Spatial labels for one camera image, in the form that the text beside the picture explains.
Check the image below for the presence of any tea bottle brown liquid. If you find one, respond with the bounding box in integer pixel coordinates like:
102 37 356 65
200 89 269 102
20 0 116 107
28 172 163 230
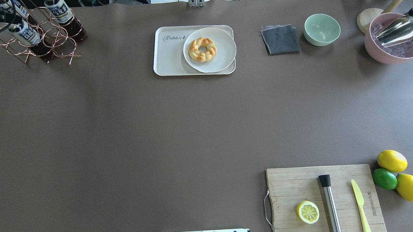
8 20 54 62

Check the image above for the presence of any beige serving tray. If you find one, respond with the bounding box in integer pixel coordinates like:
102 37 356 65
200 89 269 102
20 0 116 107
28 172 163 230
153 25 236 76

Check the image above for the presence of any tea bottle rear rack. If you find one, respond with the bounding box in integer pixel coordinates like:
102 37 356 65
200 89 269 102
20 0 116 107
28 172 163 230
44 0 87 42

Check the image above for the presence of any tea bottle rack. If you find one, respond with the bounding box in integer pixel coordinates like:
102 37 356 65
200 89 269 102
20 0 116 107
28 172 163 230
0 0 39 26
44 0 87 42

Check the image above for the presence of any tea bottle front rack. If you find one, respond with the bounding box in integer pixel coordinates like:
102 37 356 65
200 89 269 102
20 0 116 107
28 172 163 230
0 0 39 26

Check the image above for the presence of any white round plate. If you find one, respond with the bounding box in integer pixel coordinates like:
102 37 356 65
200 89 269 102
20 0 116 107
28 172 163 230
183 27 236 74

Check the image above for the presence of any dark grey folded cloth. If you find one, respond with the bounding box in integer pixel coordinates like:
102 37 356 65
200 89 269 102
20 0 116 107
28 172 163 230
260 24 301 55

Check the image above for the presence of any wooden cutting board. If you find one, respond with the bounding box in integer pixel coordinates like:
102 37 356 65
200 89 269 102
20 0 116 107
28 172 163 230
266 164 387 232

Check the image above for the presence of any steel muddler black tip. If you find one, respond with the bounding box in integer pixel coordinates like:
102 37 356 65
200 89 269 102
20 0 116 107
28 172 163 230
319 174 342 232

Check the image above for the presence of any half lemon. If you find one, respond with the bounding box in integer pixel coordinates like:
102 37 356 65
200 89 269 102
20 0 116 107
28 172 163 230
296 200 320 224

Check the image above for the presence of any mint green bowl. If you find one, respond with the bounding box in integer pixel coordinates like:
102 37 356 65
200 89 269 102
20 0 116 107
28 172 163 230
303 13 341 47

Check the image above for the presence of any yellow plastic knife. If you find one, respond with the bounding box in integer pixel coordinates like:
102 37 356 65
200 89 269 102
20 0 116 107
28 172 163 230
351 179 372 232

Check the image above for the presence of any wooden mug tree stand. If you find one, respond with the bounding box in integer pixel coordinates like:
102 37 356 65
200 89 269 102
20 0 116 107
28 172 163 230
357 0 404 33

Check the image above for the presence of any green lime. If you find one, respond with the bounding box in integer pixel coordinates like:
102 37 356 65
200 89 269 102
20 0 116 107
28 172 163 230
372 168 398 190

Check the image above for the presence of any yellow lemon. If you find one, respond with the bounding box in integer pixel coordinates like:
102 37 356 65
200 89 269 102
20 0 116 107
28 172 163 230
377 149 408 172
396 173 413 202

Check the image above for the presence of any pink bowl with ice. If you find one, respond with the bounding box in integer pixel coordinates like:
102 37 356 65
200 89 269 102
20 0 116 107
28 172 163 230
364 13 413 64

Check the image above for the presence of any braided ring pastry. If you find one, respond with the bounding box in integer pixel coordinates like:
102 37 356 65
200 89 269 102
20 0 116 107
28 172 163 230
188 37 217 63

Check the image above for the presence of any copper wire bottle rack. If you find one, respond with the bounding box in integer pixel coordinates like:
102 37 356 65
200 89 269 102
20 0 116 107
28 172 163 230
0 7 83 65

